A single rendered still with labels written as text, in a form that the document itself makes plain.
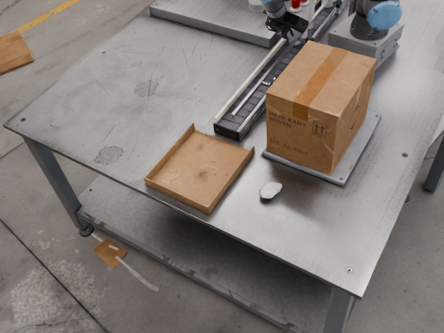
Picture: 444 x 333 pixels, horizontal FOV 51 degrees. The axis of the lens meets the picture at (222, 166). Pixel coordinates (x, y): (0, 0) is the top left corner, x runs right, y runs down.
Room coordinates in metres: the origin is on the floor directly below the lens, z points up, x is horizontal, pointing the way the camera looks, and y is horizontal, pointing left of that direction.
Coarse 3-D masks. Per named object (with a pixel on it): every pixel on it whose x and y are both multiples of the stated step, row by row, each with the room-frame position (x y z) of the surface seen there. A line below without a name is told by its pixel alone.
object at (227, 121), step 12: (324, 12) 1.84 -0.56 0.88; (300, 48) 1.60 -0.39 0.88; (288, 60) 1.53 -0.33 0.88; (264, 72) 1.47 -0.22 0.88; (276, 72) 1.46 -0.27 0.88; (252, 84) 1.41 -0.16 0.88; (240, 96) 1.35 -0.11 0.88; (252, 96) 1.34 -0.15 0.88; (252, 108) 1.27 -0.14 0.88; (228, 120) 1.23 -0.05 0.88; (240, 120) 1.22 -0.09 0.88
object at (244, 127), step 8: (344, 0) 1.93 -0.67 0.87; (336, 8) 1.86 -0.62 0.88; (328, 16) 1.81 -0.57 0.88; (328, 24) 1.80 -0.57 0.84; (320, 32) 1.72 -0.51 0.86; (264, 96) 1.33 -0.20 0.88; (264, 104) 1.31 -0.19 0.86; (256, 112) 1.27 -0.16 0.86; (248, 120) 1.22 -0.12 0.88; (216, 128) 1.22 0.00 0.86; (224, 128) 1.19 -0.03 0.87; (240, 128) 1.18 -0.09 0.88; (248, 128) 1.21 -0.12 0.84; (232, 136) 1.18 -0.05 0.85; (240, 136) 1.18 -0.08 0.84
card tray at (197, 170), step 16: (192, 128) 1.24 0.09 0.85; (176, 144) 1.16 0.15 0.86; (192, 144) 1.17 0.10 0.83; (208, 144) 1.16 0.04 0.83; (224, 144) 1.15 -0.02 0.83; (160, 160) 1.09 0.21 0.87; (176, 160) 1.11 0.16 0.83; (192, 160) 1.10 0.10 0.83; (208, 160) 1.09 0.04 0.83; (224, 160) 1.08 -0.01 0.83; (240, 160) 1.07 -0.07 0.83; (160, 176) 1.04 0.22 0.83; (176, 176) 1.03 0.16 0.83; (192, 176) 1.02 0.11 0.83; (208, 176) 1.01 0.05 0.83; (224, 176) 1.00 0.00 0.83; (176, 192) 0.93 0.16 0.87; (192, 192) 0.95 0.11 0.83; (208, 192) 0.94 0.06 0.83; (224, 192) 0.93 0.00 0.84; (208, 208) 0.86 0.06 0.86
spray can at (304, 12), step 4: (304, 0) 1.66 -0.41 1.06; (300, 4) 1.66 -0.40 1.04; (304, 4) 1.66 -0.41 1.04; (308, 4) 1.66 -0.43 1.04; (304, 8) 1.65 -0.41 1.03; (308, 8) 1.66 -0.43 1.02; (304, 12) 1.65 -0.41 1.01; (308, 12) 1.66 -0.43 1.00; (304, 16) 1.65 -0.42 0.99; (308, 16) 1.67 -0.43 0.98; (304, 32) 1.65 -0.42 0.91; (304, 36) 1.65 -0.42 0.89
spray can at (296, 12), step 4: (292, 0) 1.64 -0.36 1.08; (296, 0) 1.63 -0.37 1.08; (300, 0) 1.64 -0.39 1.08; (292, 4) 1.64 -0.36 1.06; (296, 4) 1.63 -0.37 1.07; (292, 8) 1.64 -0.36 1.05; (296, 8) 1.63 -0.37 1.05; (300, 8) 1.63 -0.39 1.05; (292, 12) 1.62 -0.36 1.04; (296, 12) 1.62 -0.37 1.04; (300, 12) 1.62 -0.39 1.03; (300, 16) 1.62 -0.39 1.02; (296, 32) 1.62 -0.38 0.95; (296, 44) 1.62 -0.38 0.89
